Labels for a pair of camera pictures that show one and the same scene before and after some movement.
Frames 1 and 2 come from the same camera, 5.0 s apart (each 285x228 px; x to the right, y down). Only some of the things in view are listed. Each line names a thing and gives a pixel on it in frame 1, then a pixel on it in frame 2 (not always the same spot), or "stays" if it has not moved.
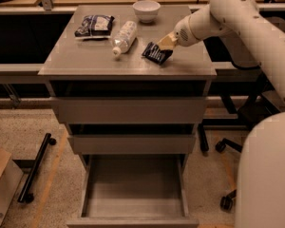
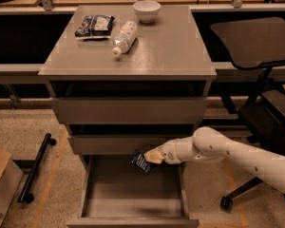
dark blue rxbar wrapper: x=157 y=54 to x=139 y=160
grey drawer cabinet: x=127 y=100 stays
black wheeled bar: x=25 y=195 stays
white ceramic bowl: x=146 y=9 stays
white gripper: x=182 y=33 to x=168 y=151
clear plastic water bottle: x=124 y=38 stays
